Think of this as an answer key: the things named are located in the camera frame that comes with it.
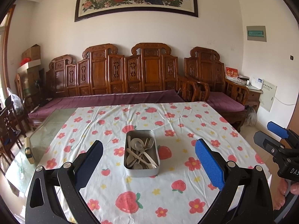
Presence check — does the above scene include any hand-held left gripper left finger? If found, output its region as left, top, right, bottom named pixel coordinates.
left=25, top=140, right=104, bottom=224

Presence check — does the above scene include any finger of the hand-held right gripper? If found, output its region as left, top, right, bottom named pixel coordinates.
left=253, top=131, right=288, bottom=159
left=267, top=121, right=299, bottom=150

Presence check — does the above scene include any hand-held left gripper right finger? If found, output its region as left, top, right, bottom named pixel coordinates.
left=195, top=139, right=274, bottom=224

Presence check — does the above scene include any beige plastic spoon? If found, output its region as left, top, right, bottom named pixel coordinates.
left=126, top=135, right=136, bottom=168

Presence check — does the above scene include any small metal spoon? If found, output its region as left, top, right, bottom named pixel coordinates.
left=131, top=138, right=143, bottom=150

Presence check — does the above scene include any white plastic spoon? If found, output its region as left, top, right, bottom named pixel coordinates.
left=127, top=148, right=157, bottom=169

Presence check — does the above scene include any rectangular metal tin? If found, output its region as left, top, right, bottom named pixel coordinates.
left=124, top=130, right=161, bottom=175

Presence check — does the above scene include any person's right hand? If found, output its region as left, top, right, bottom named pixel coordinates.
left=290, top=181, right=299, bottom=196

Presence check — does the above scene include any grey fluffy object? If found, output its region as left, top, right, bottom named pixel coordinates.
left=244, top=106, right=257, bottom=127

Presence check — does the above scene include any wooden side table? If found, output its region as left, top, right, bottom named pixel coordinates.
left=244, top=84, right=260, bottom=114

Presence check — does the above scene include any strawberry printed tablecloth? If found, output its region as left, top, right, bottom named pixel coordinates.
left=30, top=101, right=273, bottom=224

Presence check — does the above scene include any purple armchair cushion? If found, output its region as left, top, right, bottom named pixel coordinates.
left=206, top=91, right=246, bottom=113

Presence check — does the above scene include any purple sofa cushion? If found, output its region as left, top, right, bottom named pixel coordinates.
left=27, top=89, right=187, bottom=120

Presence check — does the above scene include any wooden block with black band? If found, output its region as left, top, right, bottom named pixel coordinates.
left=24, top=137, right=36, bottom=165

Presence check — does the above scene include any red card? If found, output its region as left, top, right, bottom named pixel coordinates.
left=225, top=67, right=238, bottom=79

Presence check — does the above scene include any carved wooden sofa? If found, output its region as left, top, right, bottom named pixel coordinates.
left=45, top=43, right=188, bottom=98

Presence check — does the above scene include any carved wooden armchair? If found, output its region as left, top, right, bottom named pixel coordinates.
left=184, top=46, right=250, bottom=113

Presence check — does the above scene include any clear plastic bag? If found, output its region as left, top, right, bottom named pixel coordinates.
left=6, top=87, right=24, bottom=113

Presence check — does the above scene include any brown cabinet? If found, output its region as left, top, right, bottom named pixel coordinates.
left=15, top=69, right=46, bottom=106

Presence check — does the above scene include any white flat box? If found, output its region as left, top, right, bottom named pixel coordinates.
left=16, top=59, right=42, bottom=72

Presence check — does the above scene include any brown cardboard box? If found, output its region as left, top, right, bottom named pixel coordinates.
left=21, top=44, right=41, bottom=61

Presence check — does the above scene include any white cable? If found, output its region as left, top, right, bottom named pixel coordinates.
left=276, top=95, right=299, bottom=106

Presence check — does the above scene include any white wall distribution box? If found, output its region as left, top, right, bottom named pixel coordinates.
left=259, top=79, right=278, bottom=113

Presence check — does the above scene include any green wall panel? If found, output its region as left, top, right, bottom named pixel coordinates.
left=246, top=25, right=267, bottom=43

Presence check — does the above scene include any wooden door frame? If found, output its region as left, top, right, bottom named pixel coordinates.
left=0, top=4, right=16, bottom=99

